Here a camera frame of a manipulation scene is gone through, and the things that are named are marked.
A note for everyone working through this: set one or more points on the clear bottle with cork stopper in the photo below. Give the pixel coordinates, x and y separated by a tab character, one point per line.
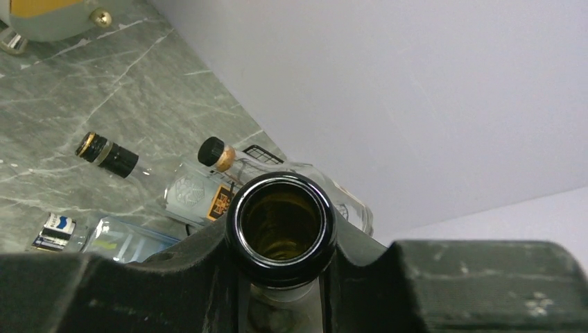
242	168

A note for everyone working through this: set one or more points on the black wire wine rack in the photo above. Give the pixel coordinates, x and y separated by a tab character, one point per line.
255	151

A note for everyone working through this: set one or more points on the blue clear vodka bottle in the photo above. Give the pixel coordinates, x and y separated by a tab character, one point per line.
104	235

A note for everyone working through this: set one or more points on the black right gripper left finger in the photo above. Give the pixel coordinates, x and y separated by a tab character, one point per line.
189	287

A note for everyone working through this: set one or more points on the clear bottle with black cap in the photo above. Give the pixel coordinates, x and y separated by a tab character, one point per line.
176	186

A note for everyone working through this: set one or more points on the white cylindrical drum appliance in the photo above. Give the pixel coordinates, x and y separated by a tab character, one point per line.
49	21

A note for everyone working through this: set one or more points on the dark green silver-capped wine bottle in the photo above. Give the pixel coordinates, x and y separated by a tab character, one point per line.
281	231

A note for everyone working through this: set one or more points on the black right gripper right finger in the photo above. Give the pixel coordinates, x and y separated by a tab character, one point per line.
425	285

